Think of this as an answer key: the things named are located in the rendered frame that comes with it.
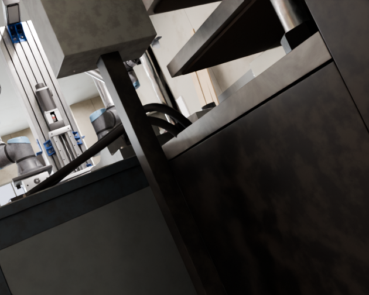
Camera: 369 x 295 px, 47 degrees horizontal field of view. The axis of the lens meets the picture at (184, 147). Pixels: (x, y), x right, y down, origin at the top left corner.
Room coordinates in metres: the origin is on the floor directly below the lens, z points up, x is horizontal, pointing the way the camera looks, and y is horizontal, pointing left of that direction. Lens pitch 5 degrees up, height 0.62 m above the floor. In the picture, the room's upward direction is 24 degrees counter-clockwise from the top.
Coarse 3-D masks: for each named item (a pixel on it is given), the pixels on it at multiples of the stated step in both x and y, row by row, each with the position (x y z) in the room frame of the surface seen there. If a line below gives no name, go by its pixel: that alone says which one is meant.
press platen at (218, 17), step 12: (228, 0) 1.11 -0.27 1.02; (240, 0) 1.07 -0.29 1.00; (216, 12) 1.16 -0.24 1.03; (228, 12) 1.12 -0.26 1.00; (204, 24) 1.23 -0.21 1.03; (216, 24) 1.18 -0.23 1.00; (192, 36) 1.30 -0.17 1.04; (204, 36) 1.25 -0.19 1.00; (216, 36) 1.25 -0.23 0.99; (192, 48) 1.32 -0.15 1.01; (204, 48) 1.31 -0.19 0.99; (180, 60) 1.40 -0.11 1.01; (192, 60) 1.39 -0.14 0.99; (180, 72) 1.47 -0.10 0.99
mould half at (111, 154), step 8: (120, 136) 1.83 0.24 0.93; (160, 136) 1.78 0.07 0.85; (168, 136) 1.79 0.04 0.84; (112, 144) 1.81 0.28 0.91; (120, 144) 1.82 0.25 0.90; (160, 144) 1.77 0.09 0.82; (104, 152) 1.84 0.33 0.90; (112, 152) 1.79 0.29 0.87; (120, 152) 1.68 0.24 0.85; (128, 152) 1.70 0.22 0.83; (104, 160) 1.88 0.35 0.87; (112, 160) 1.79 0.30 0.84; (96, 168) 2.02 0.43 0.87
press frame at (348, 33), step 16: (320, 0) 0.77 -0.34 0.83; (336, 0) 0.74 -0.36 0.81; (352, 0) 0.72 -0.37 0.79; (368, 0) 0.70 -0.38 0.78; (320, 16) 0.78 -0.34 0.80; (336, 16) 0.76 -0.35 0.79; (352, 16) 0.73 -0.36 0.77; (368, 16) 0.71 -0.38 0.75; (320, 32) 0.80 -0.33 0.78; (336, 32) 0.77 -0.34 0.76; (352, 32) 0.74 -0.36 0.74; (368, 32) 0.72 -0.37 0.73; (336, 48) 0.78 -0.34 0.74; (352, 48) 0.75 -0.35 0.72; (368, 48) 0.73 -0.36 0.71; (336, 64) 0.80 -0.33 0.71; (352, 64) 0.77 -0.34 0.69; (368, 64) 0.74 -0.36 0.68; (352, 80) 0.78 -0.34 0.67; (368, 80) 0.75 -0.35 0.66; (352, 96) 0.80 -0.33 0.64; (368, 96) 0.77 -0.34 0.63; (368, 112) 0.78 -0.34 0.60; (368, 128) 0.79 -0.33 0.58
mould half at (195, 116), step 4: (212, 108) 2.03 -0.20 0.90; (196, 112) 1.95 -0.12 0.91; (200, 112) 1.97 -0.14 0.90; (204, 112) 1.99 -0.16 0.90; (188, 116) 1.98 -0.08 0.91; (192, 116) 1.96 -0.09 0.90; (196, 116) 1.95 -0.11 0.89; (200, 116) 1.96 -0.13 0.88; (192, 120) 1.97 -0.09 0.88; (196, 120) 1.95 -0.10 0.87
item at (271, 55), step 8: (312, 16) 1.35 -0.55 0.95; (280, 40) 1.50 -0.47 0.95; (272, 48) 1.54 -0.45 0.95; (280, 48) 1.51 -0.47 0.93; (264, 56) 1.59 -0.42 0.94; (272, 56) 1.56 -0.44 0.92; (280, 56) 1.53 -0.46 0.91; (256, 64) 1.64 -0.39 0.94; (264, 64) 1.61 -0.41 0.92; (256, 72) 1.66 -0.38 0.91
